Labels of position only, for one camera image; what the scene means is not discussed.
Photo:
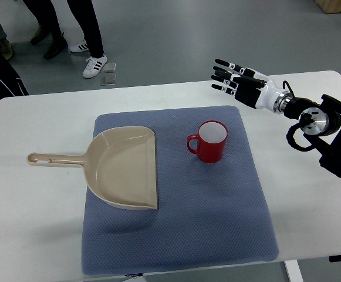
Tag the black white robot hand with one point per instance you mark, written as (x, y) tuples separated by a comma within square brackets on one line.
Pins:
[(250, 87)]

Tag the red mug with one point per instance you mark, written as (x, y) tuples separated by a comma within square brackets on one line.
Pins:
[(209, 142)]

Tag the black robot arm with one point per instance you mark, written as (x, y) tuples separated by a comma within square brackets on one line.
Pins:
[(318, 127)]

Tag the beige plastic dustpan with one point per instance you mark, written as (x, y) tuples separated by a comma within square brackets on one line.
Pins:
[(119, 167)]

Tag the wooden box corner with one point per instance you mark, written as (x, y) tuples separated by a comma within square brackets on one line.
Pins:
[(330, 6)]

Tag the blue quilted mat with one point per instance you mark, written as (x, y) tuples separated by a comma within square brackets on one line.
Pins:
[(208, 215)]

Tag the upper metal floor plate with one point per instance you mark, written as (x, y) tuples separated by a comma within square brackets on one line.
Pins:
[(109, 67)]

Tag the metal floor plate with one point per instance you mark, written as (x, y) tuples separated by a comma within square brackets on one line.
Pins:
[(109, 67), (109, 79)]

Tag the lower metal floor plate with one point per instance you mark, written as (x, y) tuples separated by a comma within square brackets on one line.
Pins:
[(109, 79)]

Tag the white striped sneaker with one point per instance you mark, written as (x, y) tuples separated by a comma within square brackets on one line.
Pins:
[(79, 47), (94, 66)]

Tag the white table leg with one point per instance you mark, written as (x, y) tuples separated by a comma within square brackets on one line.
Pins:
[(293, 271)]

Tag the olive brown boot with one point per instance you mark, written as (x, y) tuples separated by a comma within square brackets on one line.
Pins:
[(58, 44), (41, 33)]

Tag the person in black trousers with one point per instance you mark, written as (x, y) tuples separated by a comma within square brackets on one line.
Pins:
[(83, 12)]

